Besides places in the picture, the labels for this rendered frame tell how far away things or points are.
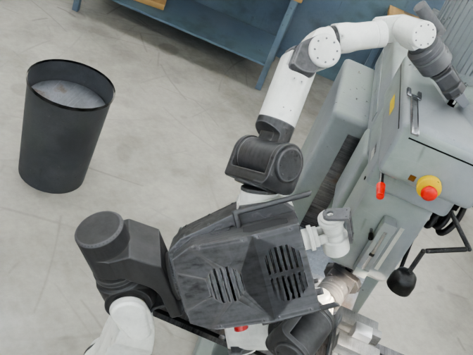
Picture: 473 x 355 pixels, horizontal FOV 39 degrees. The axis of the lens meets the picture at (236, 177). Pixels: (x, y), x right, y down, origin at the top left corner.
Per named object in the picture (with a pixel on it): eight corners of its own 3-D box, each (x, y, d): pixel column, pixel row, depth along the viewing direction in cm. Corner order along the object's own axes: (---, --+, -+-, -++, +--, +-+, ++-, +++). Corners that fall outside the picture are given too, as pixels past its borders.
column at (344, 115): (288, 421, 313) (461, 165, 225) (196, 382, 312) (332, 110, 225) (303, 344, 354) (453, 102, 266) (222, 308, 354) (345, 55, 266)
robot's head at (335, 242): (317, 263, 161) (352, 253, 161) (311, 234, 155) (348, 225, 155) (311, 244, 166) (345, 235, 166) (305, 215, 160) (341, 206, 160)
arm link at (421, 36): (429, 71, 162) (403, 38, 157) (406, 62, 171) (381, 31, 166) (462, 37, 161) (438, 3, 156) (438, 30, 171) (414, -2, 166)
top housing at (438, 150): (471, 215, 167) (507, 165, 158) (374, 173, 167) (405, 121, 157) (459, 128, 206) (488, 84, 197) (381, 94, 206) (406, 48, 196)
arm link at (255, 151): (286, 118, 147) (264, 176, 146) (310, 132, 153) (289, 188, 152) (250, 112, 156) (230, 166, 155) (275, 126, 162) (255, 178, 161)
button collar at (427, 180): (433, 203, 165) (446, 184, 162) (412, 194, 165) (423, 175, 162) (433, 198, 167) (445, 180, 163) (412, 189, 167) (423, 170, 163)
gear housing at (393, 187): (446, 220, 180) (465, 193, 175) (363, 184, 180) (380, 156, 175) (441, 159, 208) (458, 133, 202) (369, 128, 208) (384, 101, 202)
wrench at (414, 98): (421, 139, 154) (423, 136, 153) (406, 132, 154) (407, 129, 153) (420, 94, 174) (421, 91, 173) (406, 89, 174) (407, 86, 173)
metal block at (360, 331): (364, 349, 225) (371, 339, 221) (347, 342, 225) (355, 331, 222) (365, 339, 229) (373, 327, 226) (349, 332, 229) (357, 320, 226)
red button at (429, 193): (432, 205, 162) (440, 193, 160) (417, 198, 162) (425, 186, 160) (432, 198, 165) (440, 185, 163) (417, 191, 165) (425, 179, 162)
